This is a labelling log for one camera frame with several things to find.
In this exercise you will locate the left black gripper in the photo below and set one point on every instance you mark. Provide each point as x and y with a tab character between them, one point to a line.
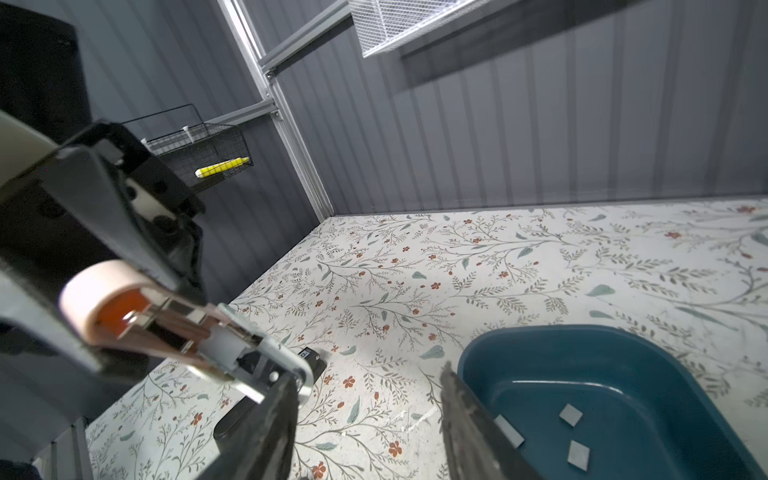
100	196

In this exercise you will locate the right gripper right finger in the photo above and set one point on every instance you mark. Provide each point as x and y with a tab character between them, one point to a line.
475	446

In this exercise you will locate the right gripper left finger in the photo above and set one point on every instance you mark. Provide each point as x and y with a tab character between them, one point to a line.
264	450

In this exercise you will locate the pink mini stapler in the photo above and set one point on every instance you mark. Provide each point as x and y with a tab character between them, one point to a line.
112	305

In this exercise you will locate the black stapler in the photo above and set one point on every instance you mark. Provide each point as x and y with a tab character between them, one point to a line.
232	426

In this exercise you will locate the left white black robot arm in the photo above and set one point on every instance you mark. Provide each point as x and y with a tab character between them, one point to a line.
42	80

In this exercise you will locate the staple strip three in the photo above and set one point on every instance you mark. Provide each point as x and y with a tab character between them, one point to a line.
509	431

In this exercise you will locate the staple strip one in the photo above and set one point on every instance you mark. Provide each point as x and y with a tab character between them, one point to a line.
571	415

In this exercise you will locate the staple strip two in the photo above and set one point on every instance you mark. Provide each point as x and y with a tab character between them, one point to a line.
578	455

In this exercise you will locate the yellow marker pen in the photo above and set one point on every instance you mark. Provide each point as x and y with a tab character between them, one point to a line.
221	167

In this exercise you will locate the teal plastic tray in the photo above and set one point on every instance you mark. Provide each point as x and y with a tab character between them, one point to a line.
644	414

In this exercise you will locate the black wire basket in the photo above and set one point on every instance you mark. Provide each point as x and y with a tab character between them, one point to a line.
184	142

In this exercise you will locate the white wire mesh basket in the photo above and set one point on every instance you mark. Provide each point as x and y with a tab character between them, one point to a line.
385	25

